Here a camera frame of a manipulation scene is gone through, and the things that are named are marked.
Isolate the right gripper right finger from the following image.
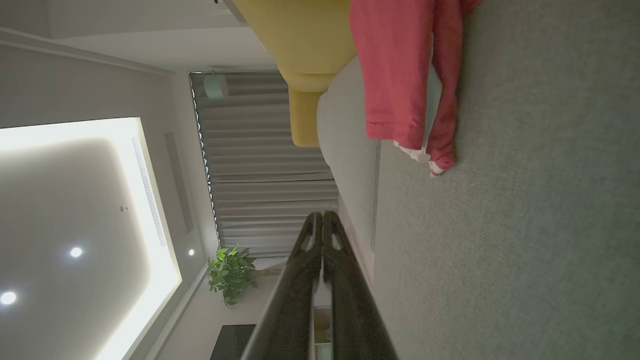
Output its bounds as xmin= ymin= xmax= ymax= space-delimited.
xmin=322 ymin=210 xmax=399 ymax=360

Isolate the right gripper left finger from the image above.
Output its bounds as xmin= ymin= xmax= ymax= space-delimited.
xmin=240 ymin=211 xmax=324 ymax=360

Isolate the red and white garment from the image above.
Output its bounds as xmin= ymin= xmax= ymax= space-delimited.
xmin=349 ymin=0 xmax=483 ymax=177

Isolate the green potted plant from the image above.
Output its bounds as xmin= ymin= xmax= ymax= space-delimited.
xmin=207 ymin=244 xmax=258 ymax=308

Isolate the grey curtain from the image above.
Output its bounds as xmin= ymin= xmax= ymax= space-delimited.
xmin=189 ymin=70 xmax=341 ymax=259

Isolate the grey sofa section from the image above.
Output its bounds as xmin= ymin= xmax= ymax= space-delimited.
xmin=316 ymin=55 xmax=443 ymax=283

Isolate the grey ceiling slot vent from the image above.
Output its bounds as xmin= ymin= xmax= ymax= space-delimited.
xmin=164 ymin=131 xmax=195 ymax=235

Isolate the grey fabric sofa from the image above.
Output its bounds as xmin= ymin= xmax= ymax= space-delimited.
xmin=372 ymin=0 xmax=640 ymax=360

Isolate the teal floor lamp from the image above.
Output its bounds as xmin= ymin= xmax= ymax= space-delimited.
xmin=203 ymin=72 xmax=229 ymax=101

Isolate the yellow armchair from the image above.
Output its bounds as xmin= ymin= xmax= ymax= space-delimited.
xmin=232 ymin=0 xmax=358 ymax=148

